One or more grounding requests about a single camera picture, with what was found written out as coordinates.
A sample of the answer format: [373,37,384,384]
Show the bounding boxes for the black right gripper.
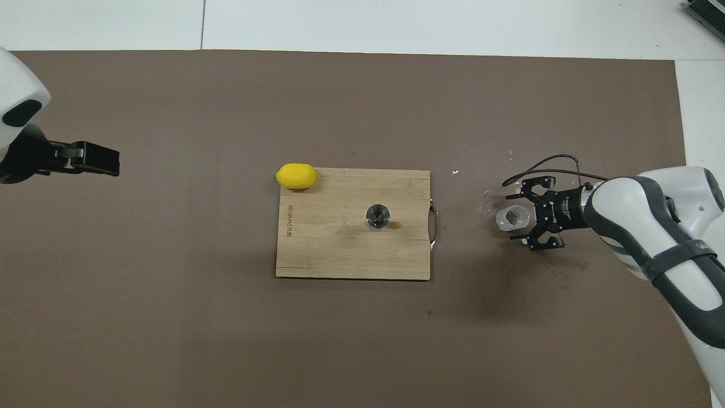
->
[504,176,593,252]

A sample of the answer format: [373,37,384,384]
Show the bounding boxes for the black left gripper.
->
[0,124,121,185]

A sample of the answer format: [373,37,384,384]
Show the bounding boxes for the small clear glass cup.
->
[496,205,530,233]

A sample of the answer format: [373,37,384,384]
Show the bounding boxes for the brown table mat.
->
[0,50,713,408]

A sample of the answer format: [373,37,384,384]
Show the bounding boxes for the yellow lemon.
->
[275,163,318,190]

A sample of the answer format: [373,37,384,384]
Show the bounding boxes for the wooden cutting board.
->
[276,168,440,281]

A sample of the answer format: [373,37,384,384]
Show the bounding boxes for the grey ribbed device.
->
[684,0,725,41]

